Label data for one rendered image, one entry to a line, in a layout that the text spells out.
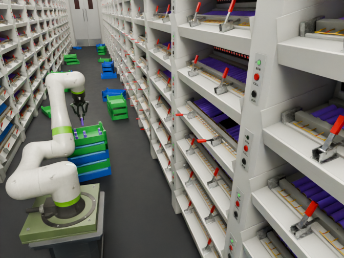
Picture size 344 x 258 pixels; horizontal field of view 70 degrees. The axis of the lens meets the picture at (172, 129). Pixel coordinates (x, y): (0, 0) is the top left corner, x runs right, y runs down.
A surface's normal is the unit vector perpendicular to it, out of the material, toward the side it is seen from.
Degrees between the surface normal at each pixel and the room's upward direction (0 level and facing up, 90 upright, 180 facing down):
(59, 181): 86
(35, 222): 2
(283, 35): 90
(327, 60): 105
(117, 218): 0
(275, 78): 90
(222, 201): 15
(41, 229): 2
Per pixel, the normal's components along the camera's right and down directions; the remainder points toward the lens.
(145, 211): 0.00, -0.90
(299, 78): 0.28, 0.42
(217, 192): -0.25, -0.83
